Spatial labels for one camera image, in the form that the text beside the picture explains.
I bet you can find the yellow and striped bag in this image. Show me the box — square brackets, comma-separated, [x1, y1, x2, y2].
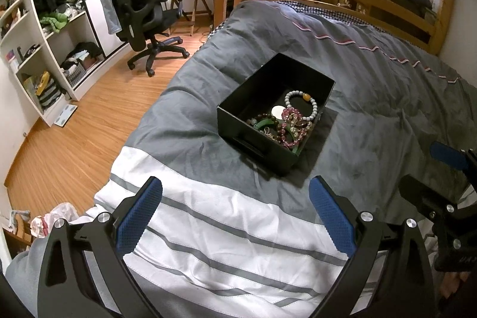
[35, 71, 68, 109]

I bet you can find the black office chair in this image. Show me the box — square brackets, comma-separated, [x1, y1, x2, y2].
[108, 0, 191, 77]

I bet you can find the grey and white striped duvet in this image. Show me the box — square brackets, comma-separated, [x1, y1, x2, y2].
[93, 0, 477, 318]

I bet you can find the crumpled plastic bag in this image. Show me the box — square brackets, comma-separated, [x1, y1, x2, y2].
[30, 202, 80, 239]

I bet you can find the clear bead bracelet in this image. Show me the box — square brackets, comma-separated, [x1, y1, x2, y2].
[289, 124, 312, 140]

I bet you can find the green jade bangle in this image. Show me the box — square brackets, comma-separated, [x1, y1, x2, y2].
[253, 119, 302, 155]

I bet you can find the folded clothes pile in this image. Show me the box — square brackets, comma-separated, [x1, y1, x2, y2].
[61, 41, 104, 85]

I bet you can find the person's leg in grey pants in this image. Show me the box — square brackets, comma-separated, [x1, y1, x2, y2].
[0, 236, 51, 318]

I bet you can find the pink crystal bracelet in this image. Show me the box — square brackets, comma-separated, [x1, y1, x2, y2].
[280, 108, 314, 149]

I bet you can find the person's right hand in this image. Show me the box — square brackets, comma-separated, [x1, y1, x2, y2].
[438, 271, 472, 304]

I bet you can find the black storage box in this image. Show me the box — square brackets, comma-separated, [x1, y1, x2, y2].
[217, 53, 336, 177]

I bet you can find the checkered bed sheet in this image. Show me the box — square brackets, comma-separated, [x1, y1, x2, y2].
[278, 0, 425, 51]

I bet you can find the white shelf unit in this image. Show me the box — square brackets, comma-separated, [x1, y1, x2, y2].
[0, 0, 106, 127]

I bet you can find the white bathroom scale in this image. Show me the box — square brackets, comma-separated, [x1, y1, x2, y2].
[54, 104, 78, 127]

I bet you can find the green cloth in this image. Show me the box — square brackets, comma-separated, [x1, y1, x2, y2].
[39, 13, 72, 32]

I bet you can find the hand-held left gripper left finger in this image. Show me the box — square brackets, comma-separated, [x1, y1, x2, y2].
[37, 176, 163, 318]

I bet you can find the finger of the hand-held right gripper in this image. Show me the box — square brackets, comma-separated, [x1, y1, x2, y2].
[398, 174, 466, 225]
[430, 140, 477, 173]

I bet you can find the grey bracelet with amber bead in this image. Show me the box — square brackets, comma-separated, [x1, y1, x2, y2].
[284, 90, 320, 121]

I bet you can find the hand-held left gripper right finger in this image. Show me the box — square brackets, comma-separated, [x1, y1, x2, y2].
[309, 175, 436, 318]

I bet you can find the pink and dark bead bracelet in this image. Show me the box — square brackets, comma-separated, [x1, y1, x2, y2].
[253, 112, 281, 127]

